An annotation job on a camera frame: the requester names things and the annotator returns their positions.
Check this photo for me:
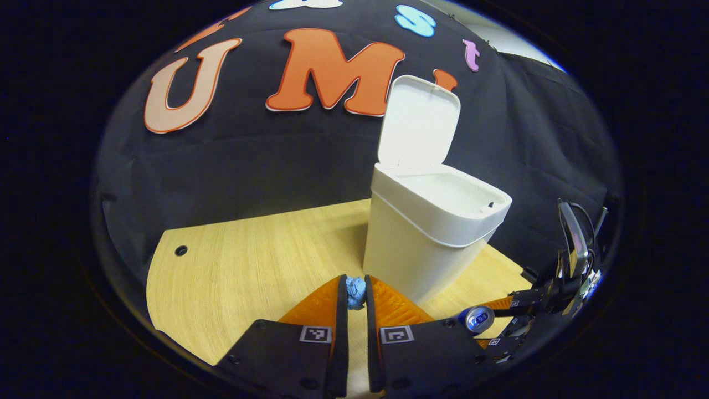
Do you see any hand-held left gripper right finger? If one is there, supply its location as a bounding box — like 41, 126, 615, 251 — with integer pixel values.
364, 274, 488, 399

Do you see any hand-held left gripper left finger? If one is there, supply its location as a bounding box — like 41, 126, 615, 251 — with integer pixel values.
213, 274, 350, 399

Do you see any silver blue pop can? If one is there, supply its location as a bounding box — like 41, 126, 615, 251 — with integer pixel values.
459, 305, 495, 334

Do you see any blue paper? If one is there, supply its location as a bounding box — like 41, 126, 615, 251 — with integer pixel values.
345, 275, 367, 311

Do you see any white desktop garbage bin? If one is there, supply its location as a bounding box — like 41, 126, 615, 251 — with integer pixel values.
363, 75, 513, 304

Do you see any wooden desktop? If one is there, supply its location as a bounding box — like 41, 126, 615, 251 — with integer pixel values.
146, 198, 535, 399

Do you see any black backdrop cloth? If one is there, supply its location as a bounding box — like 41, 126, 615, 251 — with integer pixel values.
91, 0, 624, 289

